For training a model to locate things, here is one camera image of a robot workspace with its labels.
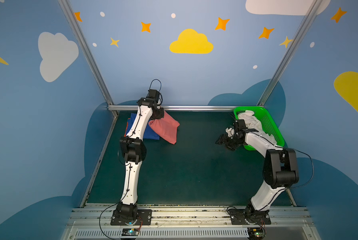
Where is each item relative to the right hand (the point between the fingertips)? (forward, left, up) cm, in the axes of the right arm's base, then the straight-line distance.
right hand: (220, 142), depth 95 cm
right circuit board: (-46, -13, -9) cm, 49 cm away
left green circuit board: (-49, +48, -8) cm, 69 cm away
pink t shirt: (+7, +36, +4) cm, 37 cm away
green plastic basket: (+21, -37, -2) cm, 43 cm away
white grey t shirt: (+20, -25, -2) cm, 32 cm away
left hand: (+14, +40, +9) cm, 43 cm away
